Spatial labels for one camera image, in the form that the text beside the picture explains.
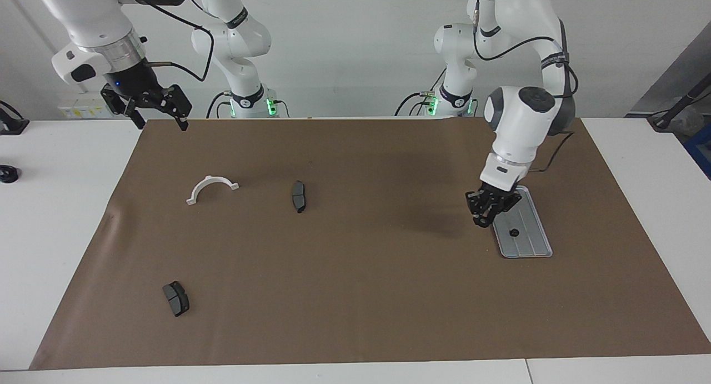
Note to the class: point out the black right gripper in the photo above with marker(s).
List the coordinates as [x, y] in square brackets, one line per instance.
[133, 89]

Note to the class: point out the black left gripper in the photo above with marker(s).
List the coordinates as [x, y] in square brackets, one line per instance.
[500, 198]

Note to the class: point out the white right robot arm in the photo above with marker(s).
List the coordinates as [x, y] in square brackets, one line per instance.
[89, 17]

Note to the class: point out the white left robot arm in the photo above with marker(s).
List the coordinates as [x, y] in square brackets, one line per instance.
[522, 117]

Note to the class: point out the silver metal tray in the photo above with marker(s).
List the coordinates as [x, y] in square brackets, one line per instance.
[527, 245]

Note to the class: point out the black table clamp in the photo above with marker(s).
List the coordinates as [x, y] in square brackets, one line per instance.
[11, 125]

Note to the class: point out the brown paper table mat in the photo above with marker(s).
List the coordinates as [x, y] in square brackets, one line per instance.
[361, 295]

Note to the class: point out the small black round object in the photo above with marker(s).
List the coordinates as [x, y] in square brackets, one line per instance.
[8, 174]

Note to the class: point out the long dark grey brake pad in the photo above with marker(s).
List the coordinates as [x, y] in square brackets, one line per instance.
[299, 196]

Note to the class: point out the short dark grey brake pad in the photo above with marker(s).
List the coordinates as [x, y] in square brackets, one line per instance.
[176, 298]

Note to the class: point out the black stand leg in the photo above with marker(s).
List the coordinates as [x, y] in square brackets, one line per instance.
[675, 109]

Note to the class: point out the blue crate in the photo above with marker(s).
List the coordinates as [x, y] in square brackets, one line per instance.
[701, 150]

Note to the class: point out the white wall socket box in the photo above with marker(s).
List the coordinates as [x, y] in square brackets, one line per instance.
[83, 109]

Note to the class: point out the white curved plastic bracket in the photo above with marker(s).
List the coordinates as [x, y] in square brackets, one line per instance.
[211, 179]

